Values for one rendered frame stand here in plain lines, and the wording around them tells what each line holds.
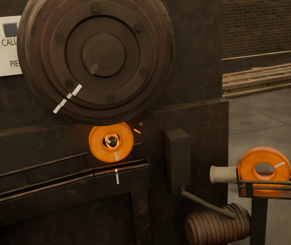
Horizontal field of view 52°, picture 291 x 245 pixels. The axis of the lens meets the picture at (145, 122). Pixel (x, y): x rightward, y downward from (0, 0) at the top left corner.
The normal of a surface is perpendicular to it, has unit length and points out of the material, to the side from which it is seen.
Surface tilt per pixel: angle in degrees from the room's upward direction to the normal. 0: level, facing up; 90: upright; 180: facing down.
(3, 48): 90
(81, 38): 90
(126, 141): 90
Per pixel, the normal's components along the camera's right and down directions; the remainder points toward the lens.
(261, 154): -0.39, 0.34
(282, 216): -0.07, -0.94
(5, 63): 0.23, 0.31
